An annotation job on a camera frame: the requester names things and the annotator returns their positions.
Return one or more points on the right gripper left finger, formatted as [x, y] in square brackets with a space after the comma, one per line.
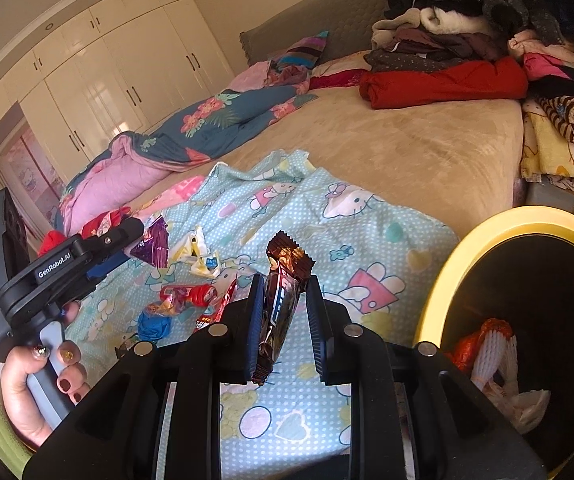
[156, 413]

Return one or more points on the yellow white crumpled wrapper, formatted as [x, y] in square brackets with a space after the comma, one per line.
[193, 250]

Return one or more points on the brown chocolate bar wrapper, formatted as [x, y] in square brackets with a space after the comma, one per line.
[290, 269]

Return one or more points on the green left sleeve forearm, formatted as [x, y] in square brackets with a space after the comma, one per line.
[14, 453]

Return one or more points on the white built-in wardrobe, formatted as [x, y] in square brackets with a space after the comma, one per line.
[96, 68]

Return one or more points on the red garment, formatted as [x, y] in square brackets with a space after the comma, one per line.
[97, 226]

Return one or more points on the beige bed sheet mattress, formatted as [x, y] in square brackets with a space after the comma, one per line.
[455, 161]

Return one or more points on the yellow rimmed black trash bin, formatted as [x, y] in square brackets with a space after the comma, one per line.
[518, 266]

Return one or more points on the red candy wrapper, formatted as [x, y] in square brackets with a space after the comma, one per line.
[175, 299]

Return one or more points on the blue floral pink quilt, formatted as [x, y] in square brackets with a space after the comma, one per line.
[204, 131]

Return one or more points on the yellow cartoon blanket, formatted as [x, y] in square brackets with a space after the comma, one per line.
[544, 152]

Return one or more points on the striped colourful pillow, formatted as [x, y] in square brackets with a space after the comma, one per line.
[305, 52]

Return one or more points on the light blue Hello Kitty blanket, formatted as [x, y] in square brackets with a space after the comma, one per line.
[377, 259]

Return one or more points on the pink cartoon blanket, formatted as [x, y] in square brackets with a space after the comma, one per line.
[178, 193]

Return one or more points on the left hand painted nails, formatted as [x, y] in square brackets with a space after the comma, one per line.
[26, 374]

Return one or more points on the grey padded headboard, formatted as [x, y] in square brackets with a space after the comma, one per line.
[348, 23]

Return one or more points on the orange red plastic bag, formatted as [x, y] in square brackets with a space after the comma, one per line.
[467, 348]

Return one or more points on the pile of dark clothes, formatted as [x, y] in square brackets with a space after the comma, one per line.
[467, 10]

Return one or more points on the red folded jacket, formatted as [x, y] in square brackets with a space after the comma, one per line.
[472, 80]

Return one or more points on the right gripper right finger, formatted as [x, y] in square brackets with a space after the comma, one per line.
[413, 413]

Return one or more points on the blue foil ball wrapper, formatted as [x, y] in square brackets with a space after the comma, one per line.
[153, 327]

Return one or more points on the purple foil wrapper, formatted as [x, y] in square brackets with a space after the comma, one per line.
[153, 246]

